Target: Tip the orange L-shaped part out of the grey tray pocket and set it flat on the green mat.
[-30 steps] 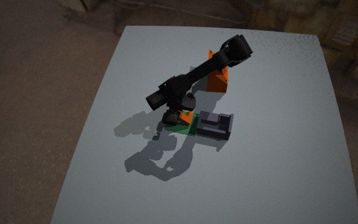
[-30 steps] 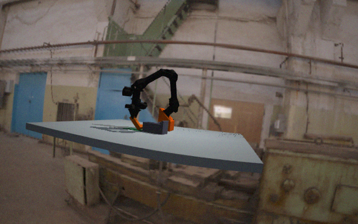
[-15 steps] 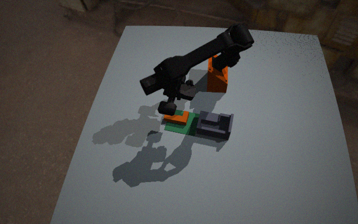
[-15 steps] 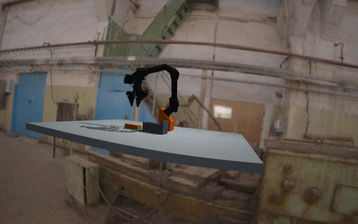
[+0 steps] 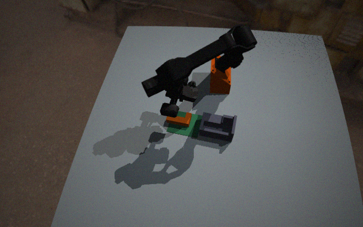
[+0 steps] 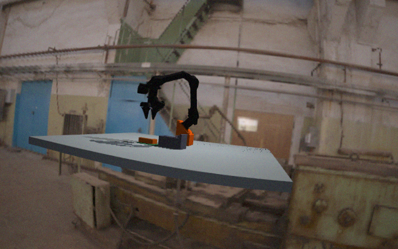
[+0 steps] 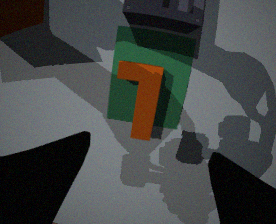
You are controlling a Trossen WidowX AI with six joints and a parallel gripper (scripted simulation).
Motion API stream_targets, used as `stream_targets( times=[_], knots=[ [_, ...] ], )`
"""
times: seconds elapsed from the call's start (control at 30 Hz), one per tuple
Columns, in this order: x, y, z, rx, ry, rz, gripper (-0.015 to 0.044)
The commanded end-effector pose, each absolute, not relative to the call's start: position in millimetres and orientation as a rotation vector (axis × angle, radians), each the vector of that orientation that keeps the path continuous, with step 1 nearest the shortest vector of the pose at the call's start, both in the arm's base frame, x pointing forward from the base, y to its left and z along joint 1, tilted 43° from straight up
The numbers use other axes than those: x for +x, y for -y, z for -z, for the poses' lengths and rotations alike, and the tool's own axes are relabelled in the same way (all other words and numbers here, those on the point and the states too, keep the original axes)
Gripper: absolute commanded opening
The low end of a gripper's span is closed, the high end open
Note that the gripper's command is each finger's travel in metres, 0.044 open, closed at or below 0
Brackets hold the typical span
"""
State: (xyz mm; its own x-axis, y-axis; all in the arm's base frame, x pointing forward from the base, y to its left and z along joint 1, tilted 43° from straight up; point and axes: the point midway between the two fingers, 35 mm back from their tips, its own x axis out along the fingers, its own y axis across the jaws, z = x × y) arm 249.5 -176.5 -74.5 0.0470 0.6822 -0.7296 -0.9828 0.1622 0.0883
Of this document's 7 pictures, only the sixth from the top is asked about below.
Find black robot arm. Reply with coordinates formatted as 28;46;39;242
137;71;199;130

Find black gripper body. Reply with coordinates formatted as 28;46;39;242
140;94;162;109

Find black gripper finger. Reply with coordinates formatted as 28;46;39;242
151;109;160;120
141;107;151;119

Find orange l-shaped part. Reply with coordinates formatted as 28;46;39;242
138;137;157;144

